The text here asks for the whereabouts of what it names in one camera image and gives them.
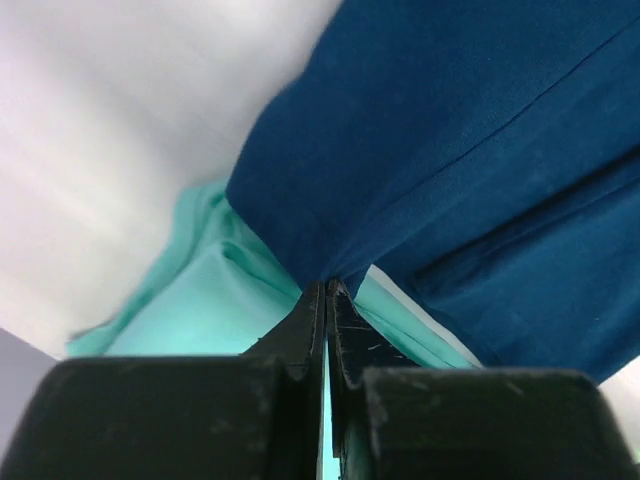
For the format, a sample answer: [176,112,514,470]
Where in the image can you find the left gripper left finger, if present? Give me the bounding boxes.
[1,283,324,479]

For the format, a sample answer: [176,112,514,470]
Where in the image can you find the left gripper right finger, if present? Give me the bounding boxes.
[326,280,639,480]

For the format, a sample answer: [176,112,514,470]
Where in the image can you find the dark blue printed t-shirt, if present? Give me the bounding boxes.
[226,1,639,381]

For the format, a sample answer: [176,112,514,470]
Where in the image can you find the folded teal t-shirt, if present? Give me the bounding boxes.
[66,181,481,368]

